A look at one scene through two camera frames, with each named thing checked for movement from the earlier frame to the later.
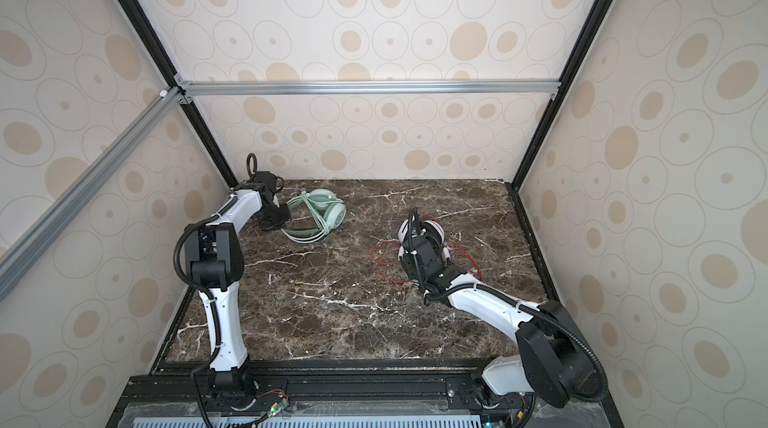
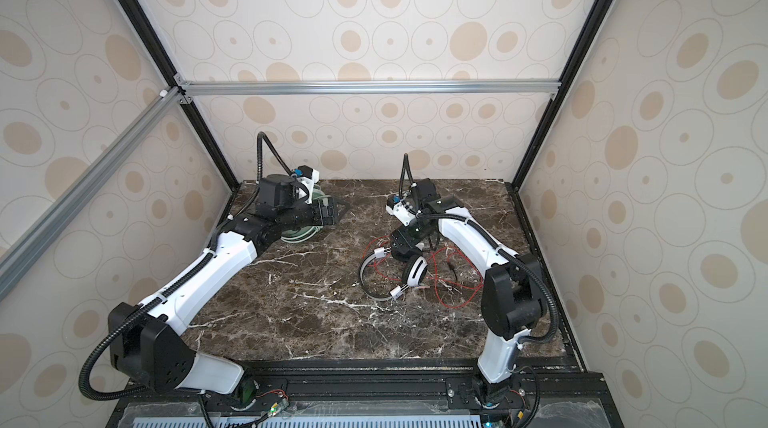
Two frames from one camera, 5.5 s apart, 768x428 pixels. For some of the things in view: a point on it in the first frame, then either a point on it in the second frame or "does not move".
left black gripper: x=287 y=216 to x=321 y=216
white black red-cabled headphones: x=419 y=251 to x=414 y=273
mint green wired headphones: x=325 y=207 does not move
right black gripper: x=409 y=271 to x=400 y=236
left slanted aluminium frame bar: x=43 y=232 does not move
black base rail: x=169 y=395 does not move
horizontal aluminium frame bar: x=526 y=86 does not move
